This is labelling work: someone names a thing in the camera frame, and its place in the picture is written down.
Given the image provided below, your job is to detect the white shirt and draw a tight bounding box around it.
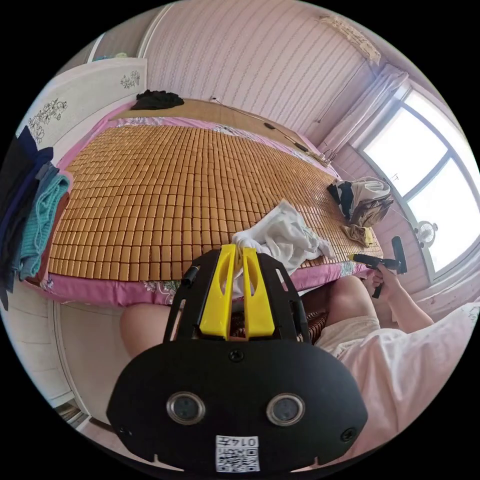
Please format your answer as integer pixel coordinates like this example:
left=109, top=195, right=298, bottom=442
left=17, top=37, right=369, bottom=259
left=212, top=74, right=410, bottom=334
left=231, top=199, right=337, bottom=301

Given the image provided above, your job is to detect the small fan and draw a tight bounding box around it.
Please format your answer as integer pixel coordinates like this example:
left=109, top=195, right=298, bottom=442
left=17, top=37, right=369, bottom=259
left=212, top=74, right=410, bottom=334
left=413, top=220, right=439, bottom=249

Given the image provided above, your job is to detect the pile of clothes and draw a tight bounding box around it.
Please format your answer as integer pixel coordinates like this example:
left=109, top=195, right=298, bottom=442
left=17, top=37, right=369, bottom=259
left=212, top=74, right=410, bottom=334
left=0, top=125, right=73, bottom=311
left=326, top=176, right=393, bottom=249

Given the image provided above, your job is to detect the person's right forearm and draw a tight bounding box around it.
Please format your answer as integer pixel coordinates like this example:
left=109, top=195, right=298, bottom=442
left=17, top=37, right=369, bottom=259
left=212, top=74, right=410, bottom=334
left=387, top=284, right=435, bottom=332

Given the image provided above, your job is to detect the white curtain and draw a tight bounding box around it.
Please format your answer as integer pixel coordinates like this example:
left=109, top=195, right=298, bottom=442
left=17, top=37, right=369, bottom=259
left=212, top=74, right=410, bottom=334
left=318, top=62, right=412, bottom=155

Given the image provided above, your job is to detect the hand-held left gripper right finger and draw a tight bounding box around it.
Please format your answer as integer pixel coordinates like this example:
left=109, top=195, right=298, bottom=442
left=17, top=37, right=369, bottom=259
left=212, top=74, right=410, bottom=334
left=242, top=247, right=278, bottom=340

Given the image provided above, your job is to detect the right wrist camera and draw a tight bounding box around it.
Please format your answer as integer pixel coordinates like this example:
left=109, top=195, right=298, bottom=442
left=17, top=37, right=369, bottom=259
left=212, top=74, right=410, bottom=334
left=391, top=235, right=409, bottom=275

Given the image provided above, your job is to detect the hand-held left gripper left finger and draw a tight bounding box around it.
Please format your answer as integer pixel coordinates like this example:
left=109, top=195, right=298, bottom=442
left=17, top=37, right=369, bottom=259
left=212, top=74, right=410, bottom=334
left=199, top=244, right=237, bottom=339

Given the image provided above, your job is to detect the person's body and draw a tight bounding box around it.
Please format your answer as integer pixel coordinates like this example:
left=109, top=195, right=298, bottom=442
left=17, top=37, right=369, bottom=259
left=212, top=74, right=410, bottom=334
left=119, top=275, right=480, bottom=463

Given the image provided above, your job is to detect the bed with woven mat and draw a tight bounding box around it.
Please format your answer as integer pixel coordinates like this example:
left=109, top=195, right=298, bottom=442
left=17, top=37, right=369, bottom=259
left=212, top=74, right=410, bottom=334
left=20, top=98, right=386, bottom=309

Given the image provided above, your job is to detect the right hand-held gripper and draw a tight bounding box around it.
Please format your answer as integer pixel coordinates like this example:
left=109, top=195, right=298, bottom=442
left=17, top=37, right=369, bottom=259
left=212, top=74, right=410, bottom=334
left=346, top=253, right=409, bottom=300

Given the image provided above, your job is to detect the person's right hand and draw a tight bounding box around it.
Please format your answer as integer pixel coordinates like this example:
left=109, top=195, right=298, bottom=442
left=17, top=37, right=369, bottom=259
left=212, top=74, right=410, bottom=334
left=371, top=261, right=403, bottom=302

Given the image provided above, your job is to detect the black garment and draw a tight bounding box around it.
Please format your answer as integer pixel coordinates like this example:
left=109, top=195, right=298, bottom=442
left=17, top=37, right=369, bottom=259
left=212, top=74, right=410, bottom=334
left=130, top=89, right=186, bottom=112

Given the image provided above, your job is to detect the window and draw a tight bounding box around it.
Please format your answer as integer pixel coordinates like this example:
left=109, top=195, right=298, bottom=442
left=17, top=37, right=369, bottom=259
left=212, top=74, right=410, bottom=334
left=353, top=87, right=480, bottom=283

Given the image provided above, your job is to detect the white flower-printed headboard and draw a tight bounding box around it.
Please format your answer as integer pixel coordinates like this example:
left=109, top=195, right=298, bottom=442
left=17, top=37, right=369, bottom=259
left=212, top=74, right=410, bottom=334
left=15, top=56, right=150, bottom=151

